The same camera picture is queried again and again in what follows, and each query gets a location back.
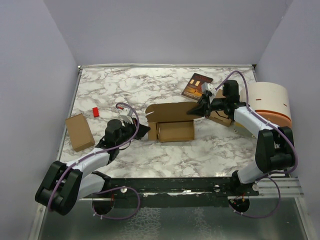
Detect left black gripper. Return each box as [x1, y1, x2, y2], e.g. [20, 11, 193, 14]
[116, 117, 151, 147]

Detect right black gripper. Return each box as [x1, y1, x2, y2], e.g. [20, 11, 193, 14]
[186, 93, 227, 119]

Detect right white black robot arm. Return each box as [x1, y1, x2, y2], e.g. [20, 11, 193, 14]
[187, 80, 297, 196]

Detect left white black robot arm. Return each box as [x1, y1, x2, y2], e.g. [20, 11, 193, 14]
[35, 119, 150, 216]

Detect folded brown cardboard box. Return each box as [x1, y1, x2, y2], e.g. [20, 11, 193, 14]
[208, 89, 239, 127]

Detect dark orange paperback book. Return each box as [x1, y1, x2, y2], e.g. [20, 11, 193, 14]
[181, 73, 213, 102]

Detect small red block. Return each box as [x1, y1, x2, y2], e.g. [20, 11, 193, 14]
[92, 107, 100, 118]

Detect small cardboard piece left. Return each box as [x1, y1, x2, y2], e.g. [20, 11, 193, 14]
[65, 113, 95, 152]

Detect white orange tape dispenser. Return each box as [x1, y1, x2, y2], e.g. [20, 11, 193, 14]
[234, 82, 293, 138]

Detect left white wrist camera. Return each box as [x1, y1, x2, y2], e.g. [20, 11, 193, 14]
[119, 108, 134, 124]

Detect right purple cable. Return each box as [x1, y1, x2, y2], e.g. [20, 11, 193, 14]
[214, 70, 297, 219]

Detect black mounting rail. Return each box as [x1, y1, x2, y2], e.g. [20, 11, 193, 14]
[85, 176, 259, 208]

